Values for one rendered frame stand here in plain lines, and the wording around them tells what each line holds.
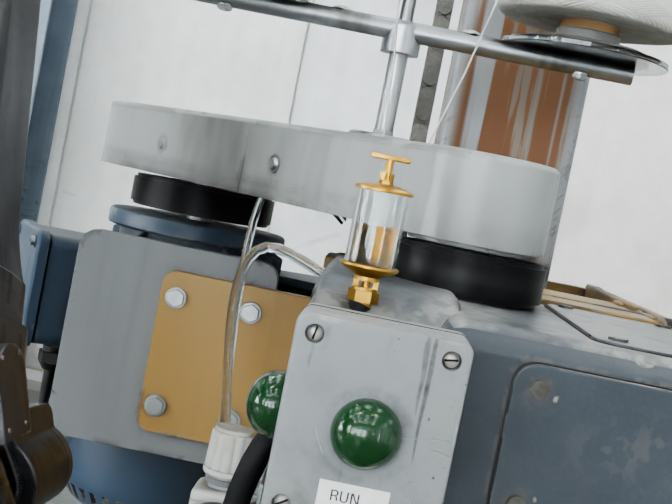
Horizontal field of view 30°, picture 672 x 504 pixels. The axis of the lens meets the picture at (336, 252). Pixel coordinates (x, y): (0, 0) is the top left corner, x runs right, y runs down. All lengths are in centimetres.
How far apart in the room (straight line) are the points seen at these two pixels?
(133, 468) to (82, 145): 492
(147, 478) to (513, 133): 41
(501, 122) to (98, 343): 38
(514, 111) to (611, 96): 478
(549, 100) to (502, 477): 54
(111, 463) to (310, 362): 52
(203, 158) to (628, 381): 42
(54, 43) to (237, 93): 86
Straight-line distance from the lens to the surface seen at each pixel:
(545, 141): 107
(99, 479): 104
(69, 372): 99
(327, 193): 77
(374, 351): 52
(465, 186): 69
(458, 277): 68
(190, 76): 583
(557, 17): 92
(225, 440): 80
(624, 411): 59
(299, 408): 53
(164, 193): 102
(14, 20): 83
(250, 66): 580
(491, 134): 107
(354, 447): 51
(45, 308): 100
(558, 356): 58
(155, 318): 97
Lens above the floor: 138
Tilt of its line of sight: 3 degrees down
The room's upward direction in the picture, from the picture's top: 11 degrees clockwise
